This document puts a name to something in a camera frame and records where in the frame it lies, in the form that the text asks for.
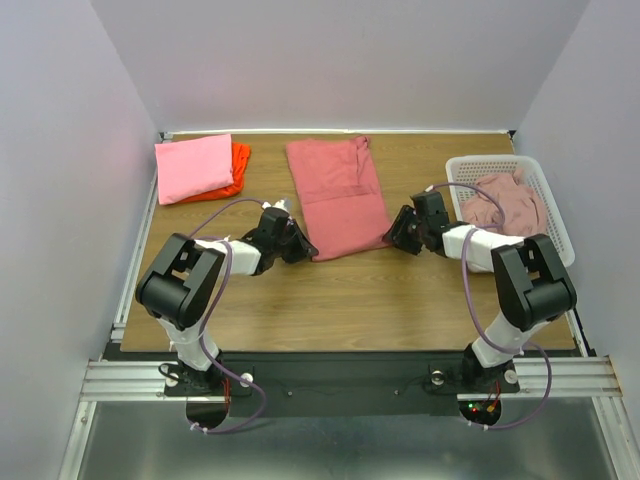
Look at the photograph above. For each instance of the folded orange t shirt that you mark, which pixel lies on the folded orange t shirt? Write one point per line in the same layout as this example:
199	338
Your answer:
240	160

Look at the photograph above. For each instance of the aluminium frame rail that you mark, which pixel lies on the aluminium frame rail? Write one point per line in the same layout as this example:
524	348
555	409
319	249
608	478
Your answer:
563	423

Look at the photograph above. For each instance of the white plastic laundry basket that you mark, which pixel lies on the white plastic laundry basket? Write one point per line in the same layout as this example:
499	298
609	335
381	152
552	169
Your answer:
464	171

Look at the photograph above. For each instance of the pale pink clothes in basket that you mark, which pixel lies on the pale pink clothes in basket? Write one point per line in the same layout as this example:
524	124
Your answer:
525	213

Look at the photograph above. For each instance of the dusty red t shirt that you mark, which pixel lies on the dusty red t shirt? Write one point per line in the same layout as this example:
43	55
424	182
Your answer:
340	195

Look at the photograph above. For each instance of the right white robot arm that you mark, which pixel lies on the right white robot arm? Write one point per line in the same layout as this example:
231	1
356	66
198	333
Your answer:
532	284

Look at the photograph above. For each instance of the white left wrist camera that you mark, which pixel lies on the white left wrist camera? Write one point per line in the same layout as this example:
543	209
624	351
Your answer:
282	204

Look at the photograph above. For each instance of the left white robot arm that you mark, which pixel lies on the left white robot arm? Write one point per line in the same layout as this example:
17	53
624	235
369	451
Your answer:
186	279

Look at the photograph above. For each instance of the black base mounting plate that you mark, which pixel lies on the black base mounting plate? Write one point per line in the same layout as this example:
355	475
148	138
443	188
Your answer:
327	384

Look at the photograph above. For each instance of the folded light pink t shirt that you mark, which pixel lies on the folded light pink t shirt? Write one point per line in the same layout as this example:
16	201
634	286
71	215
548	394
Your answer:
191	167

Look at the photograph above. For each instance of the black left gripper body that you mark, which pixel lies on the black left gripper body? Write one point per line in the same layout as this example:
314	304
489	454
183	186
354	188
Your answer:
291	247

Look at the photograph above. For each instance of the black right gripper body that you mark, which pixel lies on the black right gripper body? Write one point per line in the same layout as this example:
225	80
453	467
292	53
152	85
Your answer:
406	228

